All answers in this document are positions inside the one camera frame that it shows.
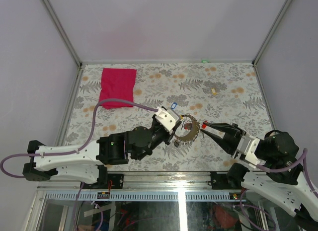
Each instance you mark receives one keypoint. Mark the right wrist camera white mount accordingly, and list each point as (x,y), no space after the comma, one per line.
(247,146)

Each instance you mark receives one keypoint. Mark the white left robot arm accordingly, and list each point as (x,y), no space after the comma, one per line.
(88,164)

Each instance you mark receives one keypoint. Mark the pink folded cloth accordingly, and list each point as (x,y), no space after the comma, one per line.
(118,83)

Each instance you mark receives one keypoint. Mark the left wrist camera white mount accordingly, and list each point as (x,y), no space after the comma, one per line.
(168,118)

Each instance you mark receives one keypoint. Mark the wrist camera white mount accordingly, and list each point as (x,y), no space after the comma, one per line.
(168,118)
(247,146)

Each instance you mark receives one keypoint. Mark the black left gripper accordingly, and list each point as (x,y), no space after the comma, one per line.
(170,136)

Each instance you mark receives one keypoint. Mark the grey keyring with yellow handle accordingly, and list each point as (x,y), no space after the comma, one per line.
(192,134)

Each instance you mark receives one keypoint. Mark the red tag key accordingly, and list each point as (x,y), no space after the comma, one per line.
(188,127)
(203,127)

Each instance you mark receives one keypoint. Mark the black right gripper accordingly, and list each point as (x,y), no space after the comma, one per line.
(230,140)

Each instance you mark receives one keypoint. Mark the aluminium enclosure frame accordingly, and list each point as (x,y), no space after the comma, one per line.
(175,31)

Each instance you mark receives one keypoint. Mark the metal front rail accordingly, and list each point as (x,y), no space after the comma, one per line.
(145,186)

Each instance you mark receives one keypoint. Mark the loose blue tag key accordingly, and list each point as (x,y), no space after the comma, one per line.
(174,105)

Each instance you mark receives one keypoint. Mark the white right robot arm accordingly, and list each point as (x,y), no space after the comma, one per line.
(270,168)

